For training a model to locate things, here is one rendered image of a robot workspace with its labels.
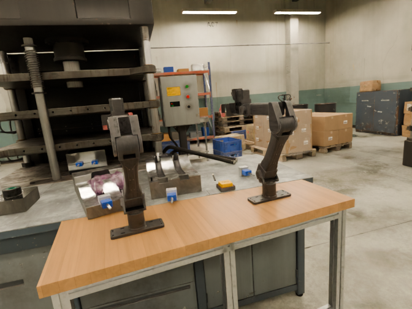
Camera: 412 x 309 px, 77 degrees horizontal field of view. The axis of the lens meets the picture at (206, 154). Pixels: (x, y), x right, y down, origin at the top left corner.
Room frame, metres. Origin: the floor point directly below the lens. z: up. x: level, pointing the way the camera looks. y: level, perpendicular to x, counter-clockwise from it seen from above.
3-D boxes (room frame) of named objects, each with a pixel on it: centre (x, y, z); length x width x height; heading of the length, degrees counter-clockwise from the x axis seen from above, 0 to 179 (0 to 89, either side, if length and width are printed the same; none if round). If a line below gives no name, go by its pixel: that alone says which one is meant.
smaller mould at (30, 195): (1.28, 1.00, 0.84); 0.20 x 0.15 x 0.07; 14
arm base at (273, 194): (1.13, -0.28, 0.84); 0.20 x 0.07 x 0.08; 110
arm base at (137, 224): (0.93, 0.29, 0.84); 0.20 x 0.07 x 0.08; 110
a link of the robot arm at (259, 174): (1.14, -0.27, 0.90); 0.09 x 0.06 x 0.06; 110
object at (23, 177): (2.21, 1.02, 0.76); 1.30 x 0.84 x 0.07; 104
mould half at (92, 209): (1.33, 0.55, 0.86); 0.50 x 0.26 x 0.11; 31
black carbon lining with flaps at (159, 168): (1.48, 0.23, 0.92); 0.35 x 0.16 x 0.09; 14
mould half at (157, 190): (1.50, 0.22, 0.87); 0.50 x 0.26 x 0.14; 14
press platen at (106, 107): (2.21, 1.00, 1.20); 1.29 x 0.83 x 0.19; 104
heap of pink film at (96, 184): (1.33, 0.54, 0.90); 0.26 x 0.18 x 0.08; 31
